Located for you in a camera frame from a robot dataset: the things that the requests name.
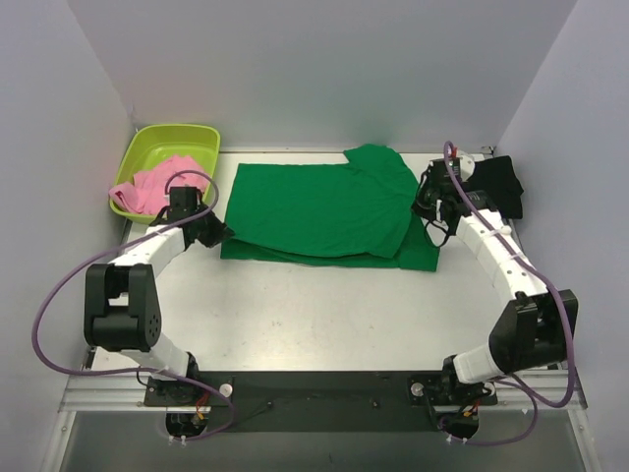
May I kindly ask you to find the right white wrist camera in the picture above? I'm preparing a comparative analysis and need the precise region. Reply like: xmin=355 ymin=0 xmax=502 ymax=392
xmin=451 ymin=154 xmax=476 ymax=183

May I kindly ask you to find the aluminium frame rail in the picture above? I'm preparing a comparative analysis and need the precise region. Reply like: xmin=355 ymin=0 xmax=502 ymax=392
xmin=59 ymin=366 xmax=589 ymax=413

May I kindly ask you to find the pink t shirt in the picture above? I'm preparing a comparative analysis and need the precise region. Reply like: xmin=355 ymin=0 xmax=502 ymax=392
xmin=109 ymin=154 xmax=208 ymax=215

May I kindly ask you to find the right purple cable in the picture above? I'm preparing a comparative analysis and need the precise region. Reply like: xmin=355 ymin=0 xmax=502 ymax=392
xmin=436 ymin=141 xmax=579 ymax=446

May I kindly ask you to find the green plastic basin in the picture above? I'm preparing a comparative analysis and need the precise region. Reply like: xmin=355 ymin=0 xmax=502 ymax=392
xmin=109 ymin=124 xmax=220 ymax=224

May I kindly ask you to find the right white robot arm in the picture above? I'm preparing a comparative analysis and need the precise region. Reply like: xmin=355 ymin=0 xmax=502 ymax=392
xmin=413 ymin=157 xmax=579 ymax=384

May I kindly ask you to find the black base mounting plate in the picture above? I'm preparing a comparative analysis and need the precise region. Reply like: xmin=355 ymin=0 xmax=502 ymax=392
xmin=143 ymin=371 xmax=497 ymax=433

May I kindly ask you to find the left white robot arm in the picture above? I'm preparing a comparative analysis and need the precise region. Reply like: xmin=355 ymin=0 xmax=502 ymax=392
xmin=84 ymin=187 xmax=234 ymax=405

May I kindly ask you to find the black t shirt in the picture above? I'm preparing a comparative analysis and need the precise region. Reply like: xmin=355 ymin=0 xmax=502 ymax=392
xmin=468 ymin=155 xmax=524 ymax=220

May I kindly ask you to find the purple cable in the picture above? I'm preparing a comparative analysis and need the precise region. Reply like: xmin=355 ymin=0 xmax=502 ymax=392
xmin=436 ymin=141 xmax=579 ymax=446
xmin=30 ymin=169 xmax=236 ymax=442

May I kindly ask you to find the green t shirt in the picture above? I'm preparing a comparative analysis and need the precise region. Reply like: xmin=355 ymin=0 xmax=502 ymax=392
xmin=220 ymin=145 xmax=439 ymax=272

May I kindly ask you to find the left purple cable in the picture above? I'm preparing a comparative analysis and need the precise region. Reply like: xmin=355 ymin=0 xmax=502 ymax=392
xmin=30 ymin=169 xmax=236 ymax=442

